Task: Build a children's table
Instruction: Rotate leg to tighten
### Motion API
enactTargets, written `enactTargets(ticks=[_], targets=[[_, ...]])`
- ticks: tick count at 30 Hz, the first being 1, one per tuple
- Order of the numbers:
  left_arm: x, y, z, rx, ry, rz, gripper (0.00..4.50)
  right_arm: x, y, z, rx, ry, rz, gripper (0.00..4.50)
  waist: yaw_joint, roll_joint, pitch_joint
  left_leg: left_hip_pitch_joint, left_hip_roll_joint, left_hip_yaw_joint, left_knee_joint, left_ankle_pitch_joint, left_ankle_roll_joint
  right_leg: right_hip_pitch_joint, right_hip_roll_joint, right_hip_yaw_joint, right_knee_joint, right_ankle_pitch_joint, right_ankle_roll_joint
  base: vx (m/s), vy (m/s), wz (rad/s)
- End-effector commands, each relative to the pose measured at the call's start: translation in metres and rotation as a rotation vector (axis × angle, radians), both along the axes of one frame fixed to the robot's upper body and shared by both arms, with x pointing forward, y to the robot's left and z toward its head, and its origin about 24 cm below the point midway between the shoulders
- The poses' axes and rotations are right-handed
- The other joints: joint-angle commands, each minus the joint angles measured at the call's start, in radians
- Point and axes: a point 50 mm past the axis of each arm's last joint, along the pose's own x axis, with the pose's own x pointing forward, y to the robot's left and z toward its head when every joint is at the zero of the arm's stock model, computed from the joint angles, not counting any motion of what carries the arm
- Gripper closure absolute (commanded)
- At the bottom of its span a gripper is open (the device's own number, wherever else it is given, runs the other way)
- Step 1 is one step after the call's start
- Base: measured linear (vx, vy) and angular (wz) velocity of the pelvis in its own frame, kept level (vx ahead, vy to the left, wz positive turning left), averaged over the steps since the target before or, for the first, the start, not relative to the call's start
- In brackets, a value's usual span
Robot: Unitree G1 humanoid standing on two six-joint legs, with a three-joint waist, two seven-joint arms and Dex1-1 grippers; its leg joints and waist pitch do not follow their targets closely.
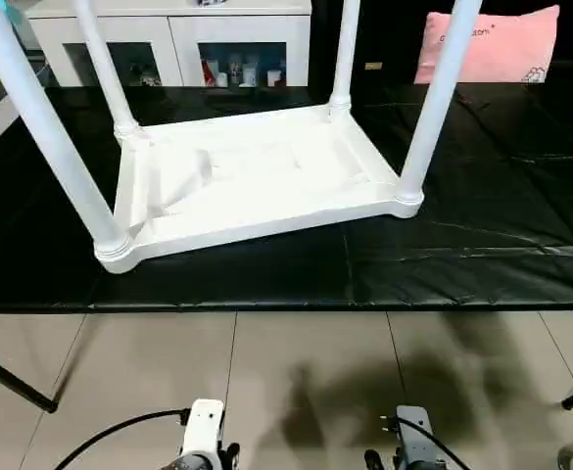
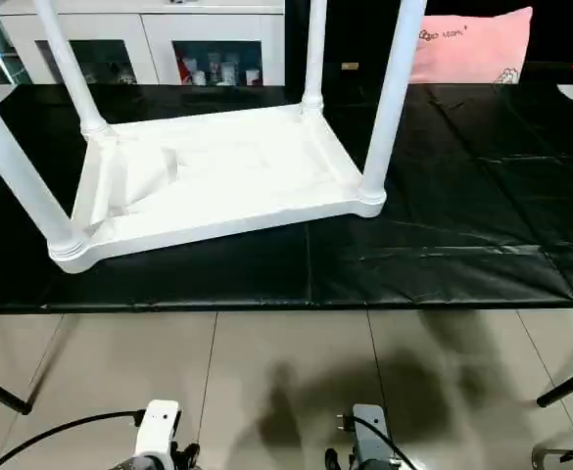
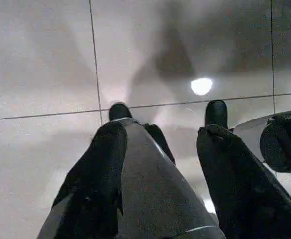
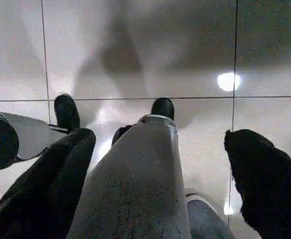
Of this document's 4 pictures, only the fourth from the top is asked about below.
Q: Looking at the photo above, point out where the round grey floor object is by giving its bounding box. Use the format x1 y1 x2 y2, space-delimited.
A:
185 192 236 239

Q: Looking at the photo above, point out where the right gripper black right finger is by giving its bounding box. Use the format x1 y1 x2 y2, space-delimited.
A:
224 128 291 239

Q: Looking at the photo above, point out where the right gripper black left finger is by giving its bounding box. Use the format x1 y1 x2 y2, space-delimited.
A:
0 127 97 239

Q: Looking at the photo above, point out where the dark robot foot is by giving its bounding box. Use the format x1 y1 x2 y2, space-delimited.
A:
150 98 176 120
54 94 81 132

